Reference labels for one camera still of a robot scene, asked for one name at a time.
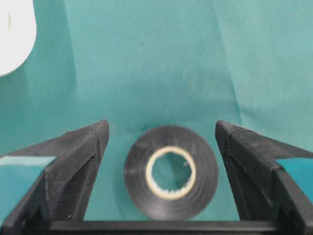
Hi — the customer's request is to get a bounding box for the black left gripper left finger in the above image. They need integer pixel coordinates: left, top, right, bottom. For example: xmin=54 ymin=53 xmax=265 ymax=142
xmin=0 ymin=120 xmax=109 ymax=235

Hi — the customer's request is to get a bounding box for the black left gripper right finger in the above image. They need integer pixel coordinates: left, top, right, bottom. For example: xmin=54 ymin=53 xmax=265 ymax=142
xmin=215 ymin=120 xmax=313 ymax=235

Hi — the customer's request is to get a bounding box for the black tape roll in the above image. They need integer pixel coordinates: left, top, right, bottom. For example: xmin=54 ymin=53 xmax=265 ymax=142
xmin=123 ymin=125 xmax=219 ymax=220

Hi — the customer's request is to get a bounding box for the green table cloth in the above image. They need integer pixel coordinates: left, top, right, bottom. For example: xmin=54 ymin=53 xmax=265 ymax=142
xmin=0 ymin=0 xmax=313 ymax=220

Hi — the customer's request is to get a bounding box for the white plastic case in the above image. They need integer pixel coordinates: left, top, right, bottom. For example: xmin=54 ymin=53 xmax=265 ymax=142
xmin=0 ymin=0 xmax=37 ymax=76

